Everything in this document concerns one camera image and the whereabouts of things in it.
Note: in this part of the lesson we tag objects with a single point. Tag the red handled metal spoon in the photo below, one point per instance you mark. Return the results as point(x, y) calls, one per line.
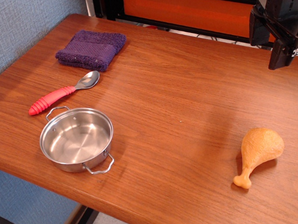
point(86, 82)

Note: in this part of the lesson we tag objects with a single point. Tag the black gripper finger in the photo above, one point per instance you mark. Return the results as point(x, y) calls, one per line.
point(283, 52)
point(258, 33)

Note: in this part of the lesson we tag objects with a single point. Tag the orange back panel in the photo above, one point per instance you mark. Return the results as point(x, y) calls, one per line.
point(189, 14)

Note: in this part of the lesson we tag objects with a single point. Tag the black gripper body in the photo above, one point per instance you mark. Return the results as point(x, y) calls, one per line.
point(280, 17)

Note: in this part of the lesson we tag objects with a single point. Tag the purple folded towel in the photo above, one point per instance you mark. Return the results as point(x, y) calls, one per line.
point(91, 50)

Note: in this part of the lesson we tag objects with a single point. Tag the small steel pot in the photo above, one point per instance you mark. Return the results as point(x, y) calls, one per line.
point(78, 140)

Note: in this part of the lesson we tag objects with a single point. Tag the black metal frame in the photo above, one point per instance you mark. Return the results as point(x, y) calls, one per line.
point(184, 27)

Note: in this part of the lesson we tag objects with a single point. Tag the orange toy chicken leg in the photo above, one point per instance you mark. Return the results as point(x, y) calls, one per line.
point(259, 145)

